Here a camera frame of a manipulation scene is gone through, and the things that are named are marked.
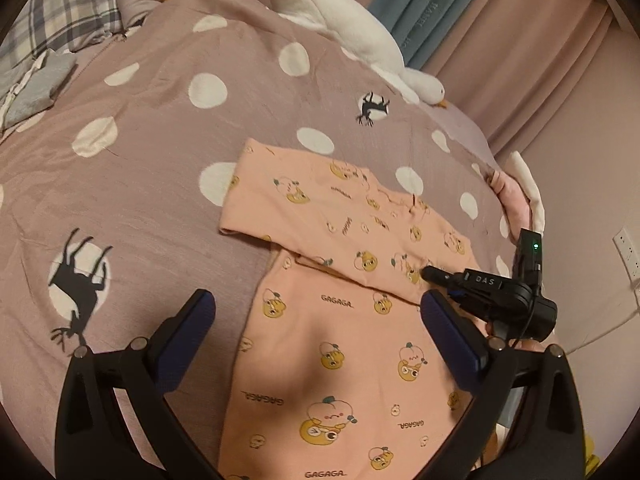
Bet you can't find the person's right hand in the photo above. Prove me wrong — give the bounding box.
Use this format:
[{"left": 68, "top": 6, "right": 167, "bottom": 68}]
[{"left": 517, "top": 338, "right": 550, "bottom": 357}]

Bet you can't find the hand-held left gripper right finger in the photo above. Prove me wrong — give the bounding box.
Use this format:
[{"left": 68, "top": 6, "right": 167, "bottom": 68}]
[{"left": 420, "top": 290, "right": 586, "bottom": 480}]

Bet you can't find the white folded cloth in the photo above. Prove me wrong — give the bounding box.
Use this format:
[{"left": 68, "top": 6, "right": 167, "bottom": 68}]
[{"left": 505, "top": 151, "right": 547, "bottom": 236}]

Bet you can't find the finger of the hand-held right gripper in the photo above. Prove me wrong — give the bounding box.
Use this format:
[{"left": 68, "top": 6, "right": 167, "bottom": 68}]
[{"left": 421, "top": 266, "right": 467, "bottom": 287}]

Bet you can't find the plaid pillow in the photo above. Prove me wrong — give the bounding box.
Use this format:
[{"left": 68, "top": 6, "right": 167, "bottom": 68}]
[{"left": 0, "top": 0, "right": 196, "bottom": 106}]

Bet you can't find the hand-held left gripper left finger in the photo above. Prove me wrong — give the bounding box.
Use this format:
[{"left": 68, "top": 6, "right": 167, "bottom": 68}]
[{"left": 54, "top": 288, "right": 221, "bottom": 480}]

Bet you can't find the teal curtain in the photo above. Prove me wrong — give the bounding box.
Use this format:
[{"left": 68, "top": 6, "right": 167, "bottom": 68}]
[{"left": 367, "top": 0, "right": 506, "bottom": 68}]

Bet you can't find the white cable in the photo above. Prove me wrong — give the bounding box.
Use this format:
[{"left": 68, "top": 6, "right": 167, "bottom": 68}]
[{"left": 565, "top": 280, "right": 640, "bottom": 356}]

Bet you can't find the pink folded cloth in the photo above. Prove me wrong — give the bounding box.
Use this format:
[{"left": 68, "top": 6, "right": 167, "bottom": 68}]
[{"left": 487, "top": 170, "right": 533, "bottom": 246}]

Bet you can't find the peach cartoon print garment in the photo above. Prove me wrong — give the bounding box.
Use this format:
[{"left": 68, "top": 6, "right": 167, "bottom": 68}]
[{"left": 218, "top": 138, "right": 501, "bottom": 480}]

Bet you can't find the grey folded cloth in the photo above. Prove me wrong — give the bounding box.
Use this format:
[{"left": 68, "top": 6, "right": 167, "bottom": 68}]
[{"left": 0, "top": 50, "right": 78, "bottom": 128}]

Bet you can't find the white wall socket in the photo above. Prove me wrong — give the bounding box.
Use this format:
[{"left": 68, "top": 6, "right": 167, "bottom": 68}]
[{"left": 614, "top": 227, "right": 640, "bottom": 281}]

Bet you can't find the mauve polka dot duvet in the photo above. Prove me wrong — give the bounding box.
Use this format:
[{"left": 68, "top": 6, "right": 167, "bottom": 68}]
[{"left": 0, "top": 0, "right": 526, "bottom": 480}]

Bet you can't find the white goose plush toy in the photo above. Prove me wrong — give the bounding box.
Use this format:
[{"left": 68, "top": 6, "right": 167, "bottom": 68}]
[{"left": 256, "top": 0, "right": 446, "bottom": 109}]

